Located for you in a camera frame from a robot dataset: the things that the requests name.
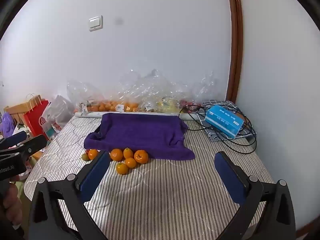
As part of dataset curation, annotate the striped mattress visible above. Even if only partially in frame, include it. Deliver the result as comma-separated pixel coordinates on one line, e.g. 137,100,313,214
24,115,275,240

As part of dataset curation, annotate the clear bag of red fruit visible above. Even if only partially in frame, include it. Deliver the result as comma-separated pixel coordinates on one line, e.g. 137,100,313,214
179,71,220,110

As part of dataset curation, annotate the empty clear plastic bag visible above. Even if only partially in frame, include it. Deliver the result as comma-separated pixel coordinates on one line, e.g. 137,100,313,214
66,80,105,105

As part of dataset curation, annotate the orange with stem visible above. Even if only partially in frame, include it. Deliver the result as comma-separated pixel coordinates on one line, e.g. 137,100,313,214
116,162,129,175

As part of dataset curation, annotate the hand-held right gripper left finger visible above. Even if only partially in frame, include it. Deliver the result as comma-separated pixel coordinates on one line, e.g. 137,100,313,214
29,150,112,240

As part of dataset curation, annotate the white plastic bag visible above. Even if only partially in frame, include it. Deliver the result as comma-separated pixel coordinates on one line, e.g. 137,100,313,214
44,95,75,139

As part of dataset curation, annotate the white light switch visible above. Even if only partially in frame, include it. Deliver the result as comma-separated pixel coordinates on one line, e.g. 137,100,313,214
88,15,103,32

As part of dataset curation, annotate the clear bag of oranges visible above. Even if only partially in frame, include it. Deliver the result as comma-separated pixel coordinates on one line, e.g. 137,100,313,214
74,97,140,113

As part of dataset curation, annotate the person's left hand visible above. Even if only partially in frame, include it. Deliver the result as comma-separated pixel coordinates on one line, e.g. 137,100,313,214
0,175,23,228

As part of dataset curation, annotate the large wrinkled orange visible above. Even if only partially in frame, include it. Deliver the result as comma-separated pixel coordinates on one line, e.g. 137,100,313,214
134,149,149,165

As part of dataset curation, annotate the red paper bag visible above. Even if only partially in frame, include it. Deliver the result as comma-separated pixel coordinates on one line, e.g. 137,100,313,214
24,100,50,140

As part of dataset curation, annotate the purple fluffy item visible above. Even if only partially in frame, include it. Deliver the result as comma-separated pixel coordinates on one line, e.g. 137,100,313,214
0,112,16,138

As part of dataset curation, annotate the blue tissue pack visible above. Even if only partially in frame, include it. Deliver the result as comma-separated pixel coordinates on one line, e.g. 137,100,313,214
205,104,244,139

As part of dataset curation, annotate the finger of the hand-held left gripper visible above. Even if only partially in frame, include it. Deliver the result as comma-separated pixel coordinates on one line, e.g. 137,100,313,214
0,131,27,148
5,134,48,158

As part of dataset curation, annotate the dark patterned cloth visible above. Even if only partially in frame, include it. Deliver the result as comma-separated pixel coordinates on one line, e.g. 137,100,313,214
196,101,253,142

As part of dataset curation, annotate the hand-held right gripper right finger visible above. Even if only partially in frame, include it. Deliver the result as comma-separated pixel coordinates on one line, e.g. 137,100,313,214
214,151,297,240

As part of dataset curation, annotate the purple towel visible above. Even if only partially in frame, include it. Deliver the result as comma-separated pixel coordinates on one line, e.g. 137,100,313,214
84,112,195,161

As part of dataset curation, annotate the brown paper bag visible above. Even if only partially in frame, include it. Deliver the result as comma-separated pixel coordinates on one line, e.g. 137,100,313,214
4,94,43,128

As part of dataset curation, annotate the black cable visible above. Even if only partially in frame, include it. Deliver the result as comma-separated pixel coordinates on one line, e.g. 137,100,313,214
179,104,258,154

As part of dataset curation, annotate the brown wooden door frame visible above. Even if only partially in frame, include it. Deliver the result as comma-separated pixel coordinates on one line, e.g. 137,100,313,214
225,0,244,103

